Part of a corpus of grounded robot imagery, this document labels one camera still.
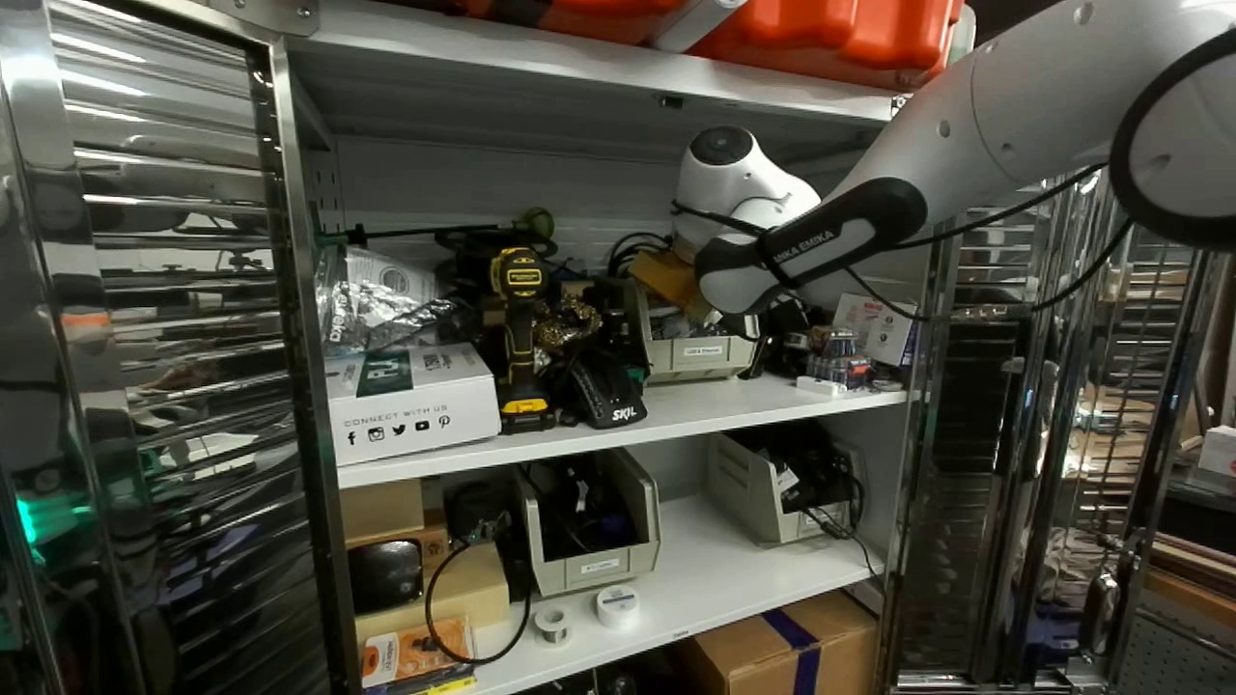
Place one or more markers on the small plain cardboard box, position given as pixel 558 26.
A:
pixel 385 506

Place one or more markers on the grey tape roll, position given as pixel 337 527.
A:
pixel 554 623

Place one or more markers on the small white carton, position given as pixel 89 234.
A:
pixel 874 331

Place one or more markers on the silver foil bag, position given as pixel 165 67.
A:
pixel 374 294

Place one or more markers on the orange printed booklet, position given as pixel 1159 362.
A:
pixel 410 654

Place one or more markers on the white tape roll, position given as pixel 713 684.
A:
pixel 619 604

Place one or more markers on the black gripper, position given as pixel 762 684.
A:
pixel 788 339

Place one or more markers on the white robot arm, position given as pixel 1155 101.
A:
pixel 1004 119

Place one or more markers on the grey bin with black tools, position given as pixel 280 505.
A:
pixel 591 527

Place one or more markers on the chrome metal shelving unit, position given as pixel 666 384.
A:
pixel 168 388

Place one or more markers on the white printed product box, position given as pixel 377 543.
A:
pixel 410 407

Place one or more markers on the cardboard box with blue tape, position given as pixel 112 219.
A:
pixel 759 651

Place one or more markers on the shallow grey parts bin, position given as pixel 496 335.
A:
pixel 699 357

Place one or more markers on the yellow and black drill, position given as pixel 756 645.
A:
pixel 518 331

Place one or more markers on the flat brown cardboard box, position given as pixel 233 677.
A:
pixel 464 586

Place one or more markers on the black battery charger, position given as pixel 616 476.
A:
pixel 607 390

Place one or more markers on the black rounded pouch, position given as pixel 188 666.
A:
pixel 385 578

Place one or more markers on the orange plastic case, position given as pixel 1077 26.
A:
pixel 825 32

